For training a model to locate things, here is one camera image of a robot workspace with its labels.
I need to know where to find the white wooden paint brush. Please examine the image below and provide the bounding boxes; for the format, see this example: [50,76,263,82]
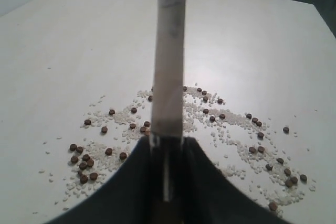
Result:
[151,0,186,137]

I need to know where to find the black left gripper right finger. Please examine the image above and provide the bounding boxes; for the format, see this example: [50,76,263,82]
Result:
[167,136,289,224]

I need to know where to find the scattered rice grain pile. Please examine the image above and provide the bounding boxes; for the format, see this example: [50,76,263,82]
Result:
[31,82,320,219]

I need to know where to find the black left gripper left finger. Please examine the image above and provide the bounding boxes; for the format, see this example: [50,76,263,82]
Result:
[46,136,169,224]

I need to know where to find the scattered brown pellets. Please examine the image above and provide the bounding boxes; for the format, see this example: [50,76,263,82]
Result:
[65,87,308,212]

